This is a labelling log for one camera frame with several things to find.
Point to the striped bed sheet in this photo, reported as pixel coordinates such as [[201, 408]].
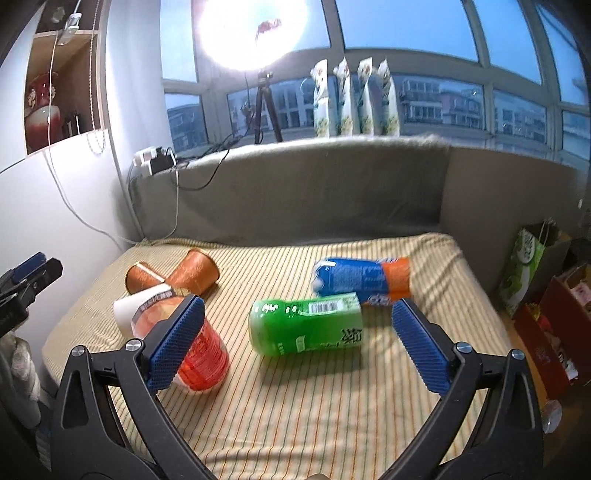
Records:
[[295, 410]]

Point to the white cloth bundle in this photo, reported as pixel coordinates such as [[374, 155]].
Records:
[[21, 378]]

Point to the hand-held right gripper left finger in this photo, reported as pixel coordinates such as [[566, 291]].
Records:
[[178, 341]]

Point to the green paper cup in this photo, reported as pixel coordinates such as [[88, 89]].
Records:
[[304, 330]]

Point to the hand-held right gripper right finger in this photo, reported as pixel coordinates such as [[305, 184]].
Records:
[[420, 350]]

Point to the white clip device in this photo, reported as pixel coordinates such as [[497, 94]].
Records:
[[69, 27]]

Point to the red paper bag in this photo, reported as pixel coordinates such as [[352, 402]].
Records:
[[551, 341]]

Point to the red ceramic vase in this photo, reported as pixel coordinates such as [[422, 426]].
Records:
[[42, 115]]

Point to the large brown paper cup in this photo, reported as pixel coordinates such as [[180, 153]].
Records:
[[198, 272]]

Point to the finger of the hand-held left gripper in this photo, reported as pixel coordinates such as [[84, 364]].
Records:
[[28, 270]]

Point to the wooden wall shelf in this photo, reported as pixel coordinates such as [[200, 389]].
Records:
[[81, 78]]

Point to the white power strip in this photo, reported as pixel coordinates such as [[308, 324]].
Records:
[[144, 159]]

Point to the grey headboard cushion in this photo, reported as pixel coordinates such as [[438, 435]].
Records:
[[300, 189]]

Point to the black tripod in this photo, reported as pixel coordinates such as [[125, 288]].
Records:
[[264, 106]]

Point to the blue and orange paper cup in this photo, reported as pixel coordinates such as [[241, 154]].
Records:
[[355, 279]]

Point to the red and white paper cup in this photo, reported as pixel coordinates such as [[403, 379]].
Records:
[[208, 355]]

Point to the green paper bag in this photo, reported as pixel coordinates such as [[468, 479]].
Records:
[[526, 267]]

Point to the small brown paper cup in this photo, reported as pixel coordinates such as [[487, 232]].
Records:
[[141, 277]]

